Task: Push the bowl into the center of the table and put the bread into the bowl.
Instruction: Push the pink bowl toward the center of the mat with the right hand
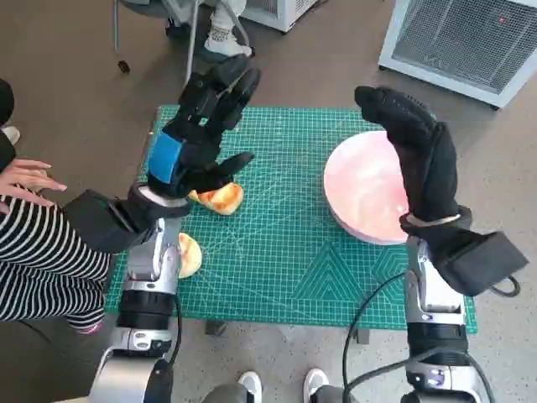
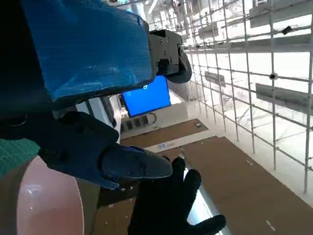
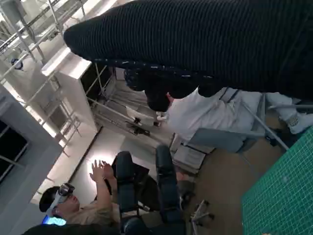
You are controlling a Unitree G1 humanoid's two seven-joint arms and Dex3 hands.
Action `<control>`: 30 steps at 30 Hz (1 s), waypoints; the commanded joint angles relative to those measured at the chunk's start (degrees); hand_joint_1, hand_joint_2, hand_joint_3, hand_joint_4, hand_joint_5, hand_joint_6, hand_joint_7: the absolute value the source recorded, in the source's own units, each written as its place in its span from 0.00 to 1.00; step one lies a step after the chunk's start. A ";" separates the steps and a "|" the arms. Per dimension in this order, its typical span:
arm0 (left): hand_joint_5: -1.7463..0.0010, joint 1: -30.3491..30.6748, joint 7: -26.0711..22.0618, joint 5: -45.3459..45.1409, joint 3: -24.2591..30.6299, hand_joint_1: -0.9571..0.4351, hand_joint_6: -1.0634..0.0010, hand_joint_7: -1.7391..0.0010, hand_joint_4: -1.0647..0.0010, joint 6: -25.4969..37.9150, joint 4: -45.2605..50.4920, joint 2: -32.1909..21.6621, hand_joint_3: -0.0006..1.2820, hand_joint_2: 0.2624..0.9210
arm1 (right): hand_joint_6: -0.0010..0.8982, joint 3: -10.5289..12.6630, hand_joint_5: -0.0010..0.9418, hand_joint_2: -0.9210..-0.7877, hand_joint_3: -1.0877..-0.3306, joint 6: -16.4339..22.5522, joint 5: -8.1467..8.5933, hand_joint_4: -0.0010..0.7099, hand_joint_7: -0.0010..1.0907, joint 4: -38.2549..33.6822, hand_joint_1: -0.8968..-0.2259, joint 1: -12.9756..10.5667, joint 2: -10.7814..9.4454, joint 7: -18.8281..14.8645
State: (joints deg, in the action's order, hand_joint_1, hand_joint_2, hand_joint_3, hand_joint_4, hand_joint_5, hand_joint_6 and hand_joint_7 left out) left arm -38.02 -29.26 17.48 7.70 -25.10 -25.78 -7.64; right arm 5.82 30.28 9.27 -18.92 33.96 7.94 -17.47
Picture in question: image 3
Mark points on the green cutting mat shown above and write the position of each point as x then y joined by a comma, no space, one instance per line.
281,195

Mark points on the white pipe frame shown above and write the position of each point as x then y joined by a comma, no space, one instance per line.
31,22

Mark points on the large white display cabinet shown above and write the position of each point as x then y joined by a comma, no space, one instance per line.
66,71

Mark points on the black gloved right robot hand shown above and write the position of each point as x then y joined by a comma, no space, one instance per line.
195,39

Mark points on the small white cabinet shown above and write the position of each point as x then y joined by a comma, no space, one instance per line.
189,154

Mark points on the person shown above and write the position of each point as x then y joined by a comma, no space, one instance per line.
207,115
90,210

